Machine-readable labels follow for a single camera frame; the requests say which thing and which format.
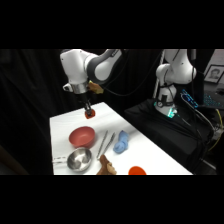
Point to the black covered robot stand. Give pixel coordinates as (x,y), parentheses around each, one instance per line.
(156,126)

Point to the small green light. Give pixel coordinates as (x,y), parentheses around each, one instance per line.
(171,113)

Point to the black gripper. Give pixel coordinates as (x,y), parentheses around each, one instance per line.
(85,99)

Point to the black curtain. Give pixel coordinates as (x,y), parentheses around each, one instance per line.
(30,100)

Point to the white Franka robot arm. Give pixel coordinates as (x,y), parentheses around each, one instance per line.
(75,66)

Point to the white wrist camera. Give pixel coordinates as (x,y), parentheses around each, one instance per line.
(67,87)

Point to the blue lit device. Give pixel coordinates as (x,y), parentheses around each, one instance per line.
(189,98)

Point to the framed portrait picture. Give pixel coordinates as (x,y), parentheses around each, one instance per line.
(214,73)

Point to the pink bowl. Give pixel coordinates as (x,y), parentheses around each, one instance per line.
(81,136)

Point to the orange bowl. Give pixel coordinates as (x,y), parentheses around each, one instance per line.
(137,171)

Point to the tan connector on wrist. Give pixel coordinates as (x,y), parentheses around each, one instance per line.
(95,87)

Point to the brown plush toy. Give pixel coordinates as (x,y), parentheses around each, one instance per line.
(106,166)

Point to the blue cloth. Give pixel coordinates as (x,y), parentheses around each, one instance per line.
(121,143)

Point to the metal tongs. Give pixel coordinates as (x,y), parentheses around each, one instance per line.
(104,144)

